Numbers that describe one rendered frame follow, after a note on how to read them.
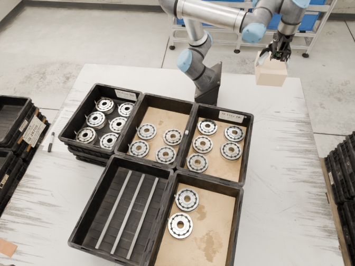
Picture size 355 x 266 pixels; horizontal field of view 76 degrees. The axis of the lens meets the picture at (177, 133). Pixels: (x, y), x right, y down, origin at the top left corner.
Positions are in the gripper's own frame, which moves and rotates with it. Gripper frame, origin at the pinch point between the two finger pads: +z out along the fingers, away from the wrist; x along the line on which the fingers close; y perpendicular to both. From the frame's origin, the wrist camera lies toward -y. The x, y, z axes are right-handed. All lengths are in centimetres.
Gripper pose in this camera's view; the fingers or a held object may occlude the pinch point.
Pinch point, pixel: (270, 66)
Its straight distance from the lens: 123.6
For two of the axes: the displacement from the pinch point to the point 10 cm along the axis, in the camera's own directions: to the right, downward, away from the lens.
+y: -1.3, 8.3, -5.5
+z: 0.2, 5.6, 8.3
